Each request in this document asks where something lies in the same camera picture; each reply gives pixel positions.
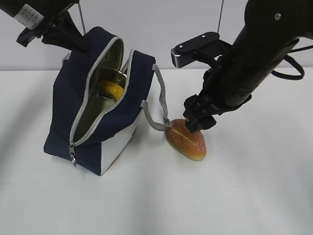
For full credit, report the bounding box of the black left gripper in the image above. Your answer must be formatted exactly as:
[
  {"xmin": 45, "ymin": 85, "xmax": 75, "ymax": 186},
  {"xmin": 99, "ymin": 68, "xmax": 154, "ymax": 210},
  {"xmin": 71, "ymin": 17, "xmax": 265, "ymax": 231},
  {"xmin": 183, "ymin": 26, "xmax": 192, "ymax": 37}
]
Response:
[{"xmin": 16, "ymin": 8, "xmax": 89, "ymax": 52}]

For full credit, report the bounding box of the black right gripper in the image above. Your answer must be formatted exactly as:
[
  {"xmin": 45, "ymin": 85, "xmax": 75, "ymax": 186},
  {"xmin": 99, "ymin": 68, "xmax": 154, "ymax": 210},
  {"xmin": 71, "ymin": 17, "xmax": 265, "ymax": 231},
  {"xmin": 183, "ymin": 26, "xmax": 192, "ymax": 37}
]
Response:
[{"xmin": 183, "ymin": 56, "xmax": 252, "ymax": 133}]

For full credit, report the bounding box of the brown bread roll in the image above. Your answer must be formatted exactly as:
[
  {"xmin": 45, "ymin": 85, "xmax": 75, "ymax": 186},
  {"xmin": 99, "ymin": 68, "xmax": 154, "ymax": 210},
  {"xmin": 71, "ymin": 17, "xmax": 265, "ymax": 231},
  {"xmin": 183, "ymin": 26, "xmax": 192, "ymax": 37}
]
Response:
[{"xmin": 165, "ymin": 119, "xmax": 207, "ymax": 161}]

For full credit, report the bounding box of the yellow banana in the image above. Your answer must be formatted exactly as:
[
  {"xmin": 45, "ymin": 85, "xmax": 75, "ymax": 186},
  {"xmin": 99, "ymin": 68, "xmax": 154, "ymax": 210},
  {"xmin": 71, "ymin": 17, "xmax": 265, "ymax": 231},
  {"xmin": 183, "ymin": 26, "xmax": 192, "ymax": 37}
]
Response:
[{"xmin": 97, "ymin": 80, "xmax": 124, "ymax": 101}]

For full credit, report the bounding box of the navy and white lunch bag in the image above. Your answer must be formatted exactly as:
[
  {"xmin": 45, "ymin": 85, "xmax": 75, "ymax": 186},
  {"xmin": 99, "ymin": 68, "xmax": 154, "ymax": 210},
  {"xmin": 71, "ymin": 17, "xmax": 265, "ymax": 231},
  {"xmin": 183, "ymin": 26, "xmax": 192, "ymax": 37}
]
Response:
[{"xmin": 44, "ymin": 27, "xmax": 171, "ymax": 176}]

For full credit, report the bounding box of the green lidded glass container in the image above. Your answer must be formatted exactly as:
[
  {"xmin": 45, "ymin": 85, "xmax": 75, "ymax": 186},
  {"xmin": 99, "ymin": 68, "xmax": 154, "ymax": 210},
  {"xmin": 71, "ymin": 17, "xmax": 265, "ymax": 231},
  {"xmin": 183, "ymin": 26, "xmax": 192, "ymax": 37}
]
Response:
[{"xmin": 95, "ymin": 67, "xmax": 127, "ymax": 110}]

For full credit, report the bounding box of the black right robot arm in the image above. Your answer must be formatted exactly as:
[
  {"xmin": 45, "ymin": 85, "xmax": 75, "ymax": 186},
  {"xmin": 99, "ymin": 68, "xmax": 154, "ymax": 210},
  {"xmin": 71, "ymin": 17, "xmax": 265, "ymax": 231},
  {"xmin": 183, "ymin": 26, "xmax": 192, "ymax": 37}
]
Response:
[{"xmin": 176, "ymin": 0, "xmax": 313, "ymax": 133}]

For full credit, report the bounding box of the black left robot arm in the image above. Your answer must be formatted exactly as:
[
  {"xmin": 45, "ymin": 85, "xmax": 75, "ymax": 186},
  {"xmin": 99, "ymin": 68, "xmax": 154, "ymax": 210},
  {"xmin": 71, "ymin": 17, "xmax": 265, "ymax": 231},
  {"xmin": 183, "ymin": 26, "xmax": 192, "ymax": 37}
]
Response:
[{"xmin": 0, "ymin": 0, "xmax": 89, "ymax": 52}]

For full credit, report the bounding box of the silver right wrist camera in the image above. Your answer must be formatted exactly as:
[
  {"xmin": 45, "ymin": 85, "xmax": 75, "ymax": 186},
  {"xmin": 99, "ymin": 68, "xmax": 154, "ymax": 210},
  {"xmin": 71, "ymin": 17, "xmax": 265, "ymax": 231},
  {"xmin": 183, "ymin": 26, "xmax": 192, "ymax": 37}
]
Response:
[{"xmin": 171, "ymin": 32, "xmax": 220, "ymax": 69}]

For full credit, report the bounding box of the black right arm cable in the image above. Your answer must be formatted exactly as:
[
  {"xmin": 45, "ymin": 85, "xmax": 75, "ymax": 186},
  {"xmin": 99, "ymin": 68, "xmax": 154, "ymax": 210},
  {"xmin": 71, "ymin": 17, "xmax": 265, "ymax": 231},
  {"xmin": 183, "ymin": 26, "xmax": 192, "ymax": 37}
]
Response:
[{"xmin": 270, "ymin": 45, "xmax": 313, "ymax": 81}]

